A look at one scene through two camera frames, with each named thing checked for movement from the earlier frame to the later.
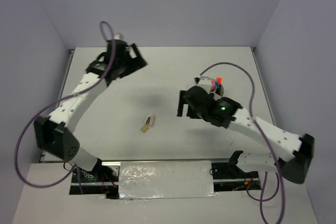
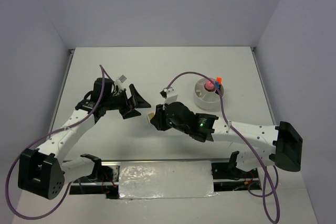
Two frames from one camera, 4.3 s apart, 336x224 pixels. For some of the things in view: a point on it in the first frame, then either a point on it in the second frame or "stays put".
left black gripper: (136, 63) → (136, 101)
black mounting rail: (105, 179) stays put
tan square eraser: (144, 128) → (149, 116)
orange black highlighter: (219, 80) stays put
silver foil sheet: (168, 179) stays put
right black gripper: (189, 112) → (158, 119)
